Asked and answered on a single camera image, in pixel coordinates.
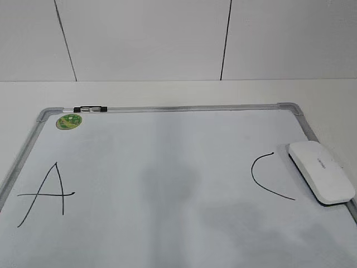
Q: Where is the white rectangular board eraser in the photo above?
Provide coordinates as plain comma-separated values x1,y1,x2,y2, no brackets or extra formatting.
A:
288,141,356,205

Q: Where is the round green magnet sticker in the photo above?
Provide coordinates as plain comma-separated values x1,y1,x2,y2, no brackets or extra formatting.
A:
56,114,82,130

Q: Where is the white board with grey frame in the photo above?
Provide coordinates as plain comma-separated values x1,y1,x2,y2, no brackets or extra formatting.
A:
1,103,356,267

